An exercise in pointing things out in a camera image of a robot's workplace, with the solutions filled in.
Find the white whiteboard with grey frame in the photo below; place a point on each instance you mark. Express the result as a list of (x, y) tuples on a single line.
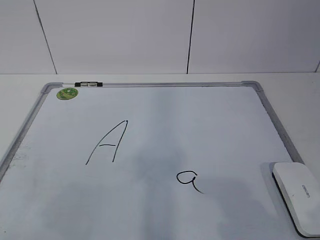
[(148, 161)]

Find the white eraser with black felt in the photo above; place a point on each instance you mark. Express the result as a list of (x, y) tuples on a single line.
[(301, 194)]

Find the green round magnet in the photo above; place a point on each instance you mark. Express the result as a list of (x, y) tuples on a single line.
[(67, 93)]

